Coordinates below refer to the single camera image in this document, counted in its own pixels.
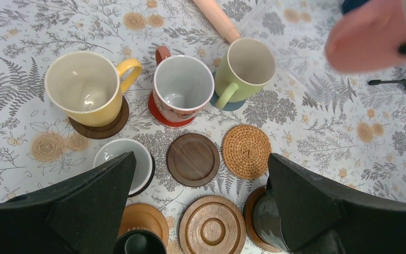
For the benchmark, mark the brown ceramic saucer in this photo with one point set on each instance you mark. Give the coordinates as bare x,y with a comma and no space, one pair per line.
248,216
212,224

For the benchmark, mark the pink silicone microphone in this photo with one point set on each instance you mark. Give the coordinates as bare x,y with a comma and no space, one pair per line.
217,17

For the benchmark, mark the pink mug back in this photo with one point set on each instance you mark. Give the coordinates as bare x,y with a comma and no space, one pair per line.
367,38

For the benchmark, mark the light brown round coaster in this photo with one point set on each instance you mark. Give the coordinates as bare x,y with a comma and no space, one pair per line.
144,216

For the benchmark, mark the light green mug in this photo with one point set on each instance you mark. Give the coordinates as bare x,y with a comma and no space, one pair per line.
244,70

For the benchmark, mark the orange black smiley coaster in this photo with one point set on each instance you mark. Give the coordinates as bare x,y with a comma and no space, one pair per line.
151,175

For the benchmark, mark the woven rattan coaster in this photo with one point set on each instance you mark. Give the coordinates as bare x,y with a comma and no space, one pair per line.
245,151

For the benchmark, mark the dark green mug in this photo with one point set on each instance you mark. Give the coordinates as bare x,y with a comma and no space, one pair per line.
267,221

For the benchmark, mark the dark walnut coaster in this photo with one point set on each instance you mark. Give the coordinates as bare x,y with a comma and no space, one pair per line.
105,131
193,160

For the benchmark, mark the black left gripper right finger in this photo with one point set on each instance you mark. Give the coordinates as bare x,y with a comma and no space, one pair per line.
319,215

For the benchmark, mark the small pink patterned mug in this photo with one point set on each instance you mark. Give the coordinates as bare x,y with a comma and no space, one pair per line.
143,159

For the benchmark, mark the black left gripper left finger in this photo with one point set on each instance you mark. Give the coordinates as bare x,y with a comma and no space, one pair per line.
81,214

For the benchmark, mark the red smiley coaster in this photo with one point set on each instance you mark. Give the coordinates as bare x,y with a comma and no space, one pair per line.
160,118

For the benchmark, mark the yellow mug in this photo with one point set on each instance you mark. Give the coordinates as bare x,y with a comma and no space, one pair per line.
89,87

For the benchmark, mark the black mug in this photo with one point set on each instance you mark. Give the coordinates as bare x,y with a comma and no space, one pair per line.
139,241

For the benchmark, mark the floral tablecloth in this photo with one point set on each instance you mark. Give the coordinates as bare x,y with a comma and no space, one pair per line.
335,125

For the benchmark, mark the navy blue mug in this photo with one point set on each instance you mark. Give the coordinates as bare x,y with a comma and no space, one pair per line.
349,5

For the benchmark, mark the blue-grey smiley coaster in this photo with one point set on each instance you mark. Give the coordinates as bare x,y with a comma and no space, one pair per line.
232,105

